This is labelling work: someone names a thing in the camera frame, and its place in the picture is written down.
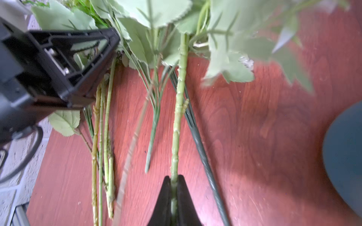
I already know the teal ceramic vase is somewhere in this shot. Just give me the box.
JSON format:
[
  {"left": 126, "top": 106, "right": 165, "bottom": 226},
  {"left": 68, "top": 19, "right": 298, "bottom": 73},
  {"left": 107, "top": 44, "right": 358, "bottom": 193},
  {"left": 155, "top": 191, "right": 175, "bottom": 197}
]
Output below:
[{"left": 322, "top": 101, "right": 362, "bottom": 217}]

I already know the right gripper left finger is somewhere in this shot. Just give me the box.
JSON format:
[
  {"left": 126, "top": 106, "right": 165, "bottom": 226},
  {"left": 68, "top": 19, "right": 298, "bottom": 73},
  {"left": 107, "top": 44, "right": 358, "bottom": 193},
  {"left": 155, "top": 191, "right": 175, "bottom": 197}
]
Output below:
[{"left": 147, "top": 176, "right": 172, "bottom": 226}]

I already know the white pink flower bunch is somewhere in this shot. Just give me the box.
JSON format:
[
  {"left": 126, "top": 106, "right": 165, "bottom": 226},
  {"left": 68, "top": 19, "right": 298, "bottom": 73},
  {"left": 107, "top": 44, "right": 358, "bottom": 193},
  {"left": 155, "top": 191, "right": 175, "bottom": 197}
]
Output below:
[{"left": 48, "top": 56, "right": 118, "bottom": 226}]

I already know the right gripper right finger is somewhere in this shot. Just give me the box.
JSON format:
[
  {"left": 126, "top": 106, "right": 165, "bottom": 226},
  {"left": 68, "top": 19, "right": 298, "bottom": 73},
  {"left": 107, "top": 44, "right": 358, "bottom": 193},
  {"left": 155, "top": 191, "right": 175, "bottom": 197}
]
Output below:
[{"left": 177, "top": 175, "right": 202, "bottom": 226}]

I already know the white lilac flower bouquet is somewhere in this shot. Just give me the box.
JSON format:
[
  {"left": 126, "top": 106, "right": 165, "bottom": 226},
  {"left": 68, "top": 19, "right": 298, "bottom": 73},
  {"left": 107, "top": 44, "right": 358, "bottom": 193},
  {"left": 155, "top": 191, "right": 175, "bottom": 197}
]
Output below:
[{"left": 31, "top": 1, "right": 350, "bottom": 225}]

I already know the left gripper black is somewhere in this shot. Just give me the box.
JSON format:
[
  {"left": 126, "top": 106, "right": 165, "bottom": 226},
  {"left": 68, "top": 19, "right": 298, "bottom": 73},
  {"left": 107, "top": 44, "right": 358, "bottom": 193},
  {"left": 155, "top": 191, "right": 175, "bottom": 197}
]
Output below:
[{"left": 1, "top": 19, "right": 120, "bottom": 141}]

